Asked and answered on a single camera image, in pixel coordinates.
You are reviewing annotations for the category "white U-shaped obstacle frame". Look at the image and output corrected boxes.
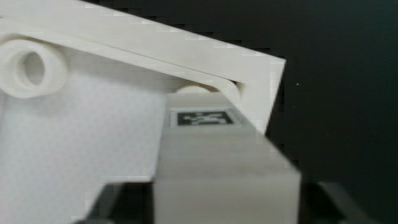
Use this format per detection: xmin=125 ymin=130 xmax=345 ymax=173
xmin=0 ymin=0 xmax=286 ymax=131

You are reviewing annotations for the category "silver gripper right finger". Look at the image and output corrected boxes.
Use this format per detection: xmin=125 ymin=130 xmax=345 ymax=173
xmin=299 ymin=182 xmax=373 ymax=224

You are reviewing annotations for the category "white desk leg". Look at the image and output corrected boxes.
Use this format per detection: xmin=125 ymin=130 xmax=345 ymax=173
xmin=153 ymin=85 xmax=302 ymax=224

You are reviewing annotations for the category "white desk top tray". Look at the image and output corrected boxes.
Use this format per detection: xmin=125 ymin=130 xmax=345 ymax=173
xmin=0 ymin=19 xmax=245 ymax=224

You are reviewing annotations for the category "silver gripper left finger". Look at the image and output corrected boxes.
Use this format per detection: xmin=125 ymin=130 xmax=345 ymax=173
xmin=75 ymin=182 xmax=155 ymax=224

